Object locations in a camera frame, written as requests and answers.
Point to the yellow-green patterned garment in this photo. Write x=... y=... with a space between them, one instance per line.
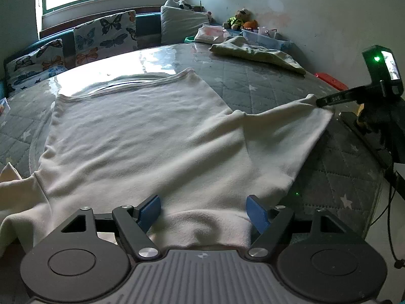
x=239 y=47

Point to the translucent storage bin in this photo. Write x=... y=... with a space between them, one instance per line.
x=270 y=39

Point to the butterfly print cushion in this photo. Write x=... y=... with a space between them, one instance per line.
x=105 y=37
x=36 y=66

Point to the red plastic box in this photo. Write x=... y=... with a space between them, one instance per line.
x=332 y=81

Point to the grey quilted star table cover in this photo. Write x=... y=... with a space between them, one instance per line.
x=339 y=175

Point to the black camera box green light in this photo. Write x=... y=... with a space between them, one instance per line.
x=383 y=71

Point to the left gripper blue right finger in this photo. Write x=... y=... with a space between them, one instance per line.
x=273 y=225

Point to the black round glass hotplate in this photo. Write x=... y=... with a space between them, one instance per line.
x=104 y=87

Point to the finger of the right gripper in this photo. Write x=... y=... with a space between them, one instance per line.
x=341 y=98

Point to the grey plain pillow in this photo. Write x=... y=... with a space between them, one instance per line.
x=179 y=20

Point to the left butterfly print cushion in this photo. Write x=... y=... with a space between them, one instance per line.
x=36 y=66

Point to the cream white sweatshirt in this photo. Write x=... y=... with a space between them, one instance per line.
x=173 y=137

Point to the green plastic bowl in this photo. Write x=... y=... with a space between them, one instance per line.
x=189 y=39

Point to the right butterfly print cushion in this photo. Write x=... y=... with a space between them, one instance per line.
x=105 y=37

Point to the teddy bear toy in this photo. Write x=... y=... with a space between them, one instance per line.
x=241 y=21

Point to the clear plastic box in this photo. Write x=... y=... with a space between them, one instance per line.
x=4 y=107

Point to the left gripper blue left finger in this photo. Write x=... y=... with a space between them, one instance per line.
x=133 y=224

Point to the blue sofa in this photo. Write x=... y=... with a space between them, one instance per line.
x=148 y=28

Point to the pink white bag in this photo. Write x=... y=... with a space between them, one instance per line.
x=211 y=34

